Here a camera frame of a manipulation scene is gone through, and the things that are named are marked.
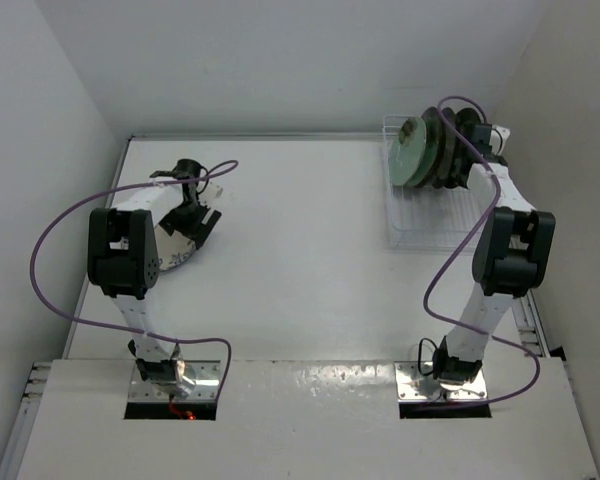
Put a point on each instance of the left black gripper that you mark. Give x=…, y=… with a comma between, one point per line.
x=196, y=230

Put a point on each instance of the blue floral white plate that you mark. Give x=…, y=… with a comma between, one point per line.
x=174, y=250

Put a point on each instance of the grey rimmed plate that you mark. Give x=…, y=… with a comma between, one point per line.
x=429, y=116
x=446, y=146

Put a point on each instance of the teal flower plate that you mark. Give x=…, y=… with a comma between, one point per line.
x=407, y=151
x=428, y=159

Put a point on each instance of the black patterned rim plate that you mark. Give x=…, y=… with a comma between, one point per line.
x=466, y=119

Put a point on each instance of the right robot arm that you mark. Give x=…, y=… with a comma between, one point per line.
x=509, y=260

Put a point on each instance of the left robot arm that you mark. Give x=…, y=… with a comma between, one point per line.
x=123, y=261

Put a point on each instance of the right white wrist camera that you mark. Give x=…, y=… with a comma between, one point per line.
x=498, y=138

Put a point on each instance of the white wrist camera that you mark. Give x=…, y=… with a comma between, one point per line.
x=498, y=138
x=210, y=194

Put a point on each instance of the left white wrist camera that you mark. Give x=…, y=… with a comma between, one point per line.
x=210, y=194

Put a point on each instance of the white wire dish rack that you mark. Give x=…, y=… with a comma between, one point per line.
x=427, y=219

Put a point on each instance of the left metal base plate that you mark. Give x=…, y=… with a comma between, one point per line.
x=200, y=382

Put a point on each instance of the metal base plate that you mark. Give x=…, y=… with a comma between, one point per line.
x=200, y=382
x=414, y=387

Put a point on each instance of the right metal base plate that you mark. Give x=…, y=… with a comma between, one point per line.
x=414, y=387

